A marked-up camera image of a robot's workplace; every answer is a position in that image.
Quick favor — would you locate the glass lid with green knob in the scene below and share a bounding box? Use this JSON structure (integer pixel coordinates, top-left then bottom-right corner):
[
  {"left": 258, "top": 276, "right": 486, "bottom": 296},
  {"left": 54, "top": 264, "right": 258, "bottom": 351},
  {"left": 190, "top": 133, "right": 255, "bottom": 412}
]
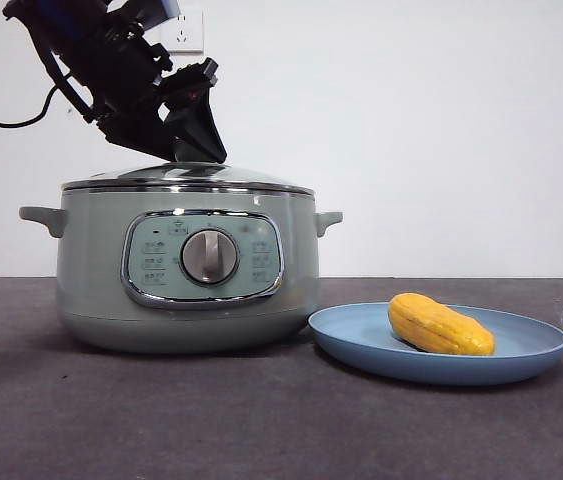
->
[{"left": 60, "top": 139, "right": 315, "bottom": 195}]

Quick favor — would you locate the black cable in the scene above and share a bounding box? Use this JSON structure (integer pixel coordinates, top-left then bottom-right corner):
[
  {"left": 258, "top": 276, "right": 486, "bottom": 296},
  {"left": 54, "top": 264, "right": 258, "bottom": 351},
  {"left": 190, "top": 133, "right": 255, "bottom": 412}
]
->
[{"left": 0, "top": 82, "right": 65, "bottom": 129}]

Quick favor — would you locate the yellow corn cob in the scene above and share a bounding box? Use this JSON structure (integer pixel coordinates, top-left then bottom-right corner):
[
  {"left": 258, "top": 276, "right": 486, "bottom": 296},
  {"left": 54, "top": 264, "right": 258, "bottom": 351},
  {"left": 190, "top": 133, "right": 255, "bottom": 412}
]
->
[{"left": 387, "top": 293, "right": 496, "bottom": 357}]

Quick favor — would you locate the light blue round plate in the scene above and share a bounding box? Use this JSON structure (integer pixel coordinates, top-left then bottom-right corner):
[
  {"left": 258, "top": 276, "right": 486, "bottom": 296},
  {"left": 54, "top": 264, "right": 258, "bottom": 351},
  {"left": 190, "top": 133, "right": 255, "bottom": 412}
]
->
[{"left": 308, "top": 301, "right": 563, "bottom": 386}]

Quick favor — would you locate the pale green electric steamer pot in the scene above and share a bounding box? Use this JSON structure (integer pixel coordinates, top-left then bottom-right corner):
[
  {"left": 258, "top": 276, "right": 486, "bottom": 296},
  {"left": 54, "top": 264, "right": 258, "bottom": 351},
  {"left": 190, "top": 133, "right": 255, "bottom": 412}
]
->
[{"left": 19, "top": 188, "right": 344, "bottom": 355}]

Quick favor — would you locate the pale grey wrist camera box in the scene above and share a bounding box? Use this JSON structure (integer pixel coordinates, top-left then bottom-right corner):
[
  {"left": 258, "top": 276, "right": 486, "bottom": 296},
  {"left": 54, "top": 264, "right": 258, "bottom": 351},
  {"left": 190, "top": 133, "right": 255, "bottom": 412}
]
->
[{"left": 135, "top": 0, "right": 183, "bottom": 30}]

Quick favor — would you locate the white wall power socket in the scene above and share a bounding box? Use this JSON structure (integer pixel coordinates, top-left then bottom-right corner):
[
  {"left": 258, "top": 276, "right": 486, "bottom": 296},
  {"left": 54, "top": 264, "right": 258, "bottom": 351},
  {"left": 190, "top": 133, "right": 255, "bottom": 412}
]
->
[{"left": 160, "top": 9, "right": 205, "bottom": 55}]

